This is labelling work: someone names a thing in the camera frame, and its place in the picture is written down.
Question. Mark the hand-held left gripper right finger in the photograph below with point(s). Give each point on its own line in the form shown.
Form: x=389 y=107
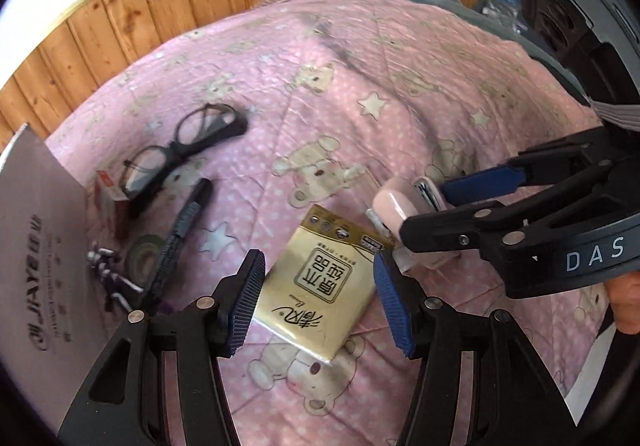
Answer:
x=395 y=306

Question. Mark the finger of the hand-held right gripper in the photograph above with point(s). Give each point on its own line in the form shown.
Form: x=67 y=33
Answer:
x=480 y=183
x=450 y=231

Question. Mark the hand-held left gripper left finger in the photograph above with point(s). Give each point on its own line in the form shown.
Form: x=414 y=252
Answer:
x=247 y=301

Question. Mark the pink stapler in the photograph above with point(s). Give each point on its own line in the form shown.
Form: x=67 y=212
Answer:
x=395 y=203

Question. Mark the gold tissue packet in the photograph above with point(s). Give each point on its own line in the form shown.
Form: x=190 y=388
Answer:
x=320 y=286

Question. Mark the black marker pen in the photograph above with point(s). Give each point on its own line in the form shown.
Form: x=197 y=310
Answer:
x=185 y=221

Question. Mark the green tape roll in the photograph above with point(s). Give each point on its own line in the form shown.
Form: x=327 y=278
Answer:
x=131 y=256

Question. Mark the white foam box container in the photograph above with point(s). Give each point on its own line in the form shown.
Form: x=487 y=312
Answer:
x=40 y=251

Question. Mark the person's right hand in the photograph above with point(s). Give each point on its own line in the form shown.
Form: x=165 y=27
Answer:
x=626 y=303

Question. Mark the pink bear print blanket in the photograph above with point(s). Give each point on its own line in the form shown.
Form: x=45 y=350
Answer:
x=350 y=126

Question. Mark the red and white staple box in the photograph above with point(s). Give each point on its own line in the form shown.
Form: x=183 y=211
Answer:
x=107 y=188

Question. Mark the wooden headboard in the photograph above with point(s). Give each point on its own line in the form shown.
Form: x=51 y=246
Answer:
x=150 y=1

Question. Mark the black frame glasses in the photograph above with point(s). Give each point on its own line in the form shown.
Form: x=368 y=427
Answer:
x=175 y=148

